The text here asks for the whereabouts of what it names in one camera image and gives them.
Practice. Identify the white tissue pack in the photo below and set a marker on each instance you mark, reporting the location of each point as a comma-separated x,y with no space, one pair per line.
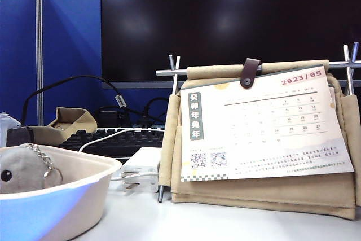
7,128

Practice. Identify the white desk calendar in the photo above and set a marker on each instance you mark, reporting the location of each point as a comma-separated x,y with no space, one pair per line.
268,150

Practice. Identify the black power brick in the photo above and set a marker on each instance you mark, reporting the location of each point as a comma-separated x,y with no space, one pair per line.
110,117

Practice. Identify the black mechanical keyboard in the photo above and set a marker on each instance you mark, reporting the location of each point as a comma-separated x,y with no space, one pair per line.
127,145

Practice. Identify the white power adapter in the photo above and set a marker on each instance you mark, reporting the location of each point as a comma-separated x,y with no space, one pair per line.
141,159

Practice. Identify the small black box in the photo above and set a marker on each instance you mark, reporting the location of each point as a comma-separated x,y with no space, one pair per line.
17,136

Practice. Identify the beige fabric desk organizer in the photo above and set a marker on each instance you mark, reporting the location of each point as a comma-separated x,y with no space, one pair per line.
253,196

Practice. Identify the silver-bezel AOC monitor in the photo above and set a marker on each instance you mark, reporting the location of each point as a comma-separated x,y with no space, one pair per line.
225,26

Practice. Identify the aluminium partition frame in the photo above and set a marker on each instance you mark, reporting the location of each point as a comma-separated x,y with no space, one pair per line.
39,54

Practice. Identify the silver metal rod rack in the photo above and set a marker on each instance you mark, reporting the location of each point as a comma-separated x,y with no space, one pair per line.
169,72

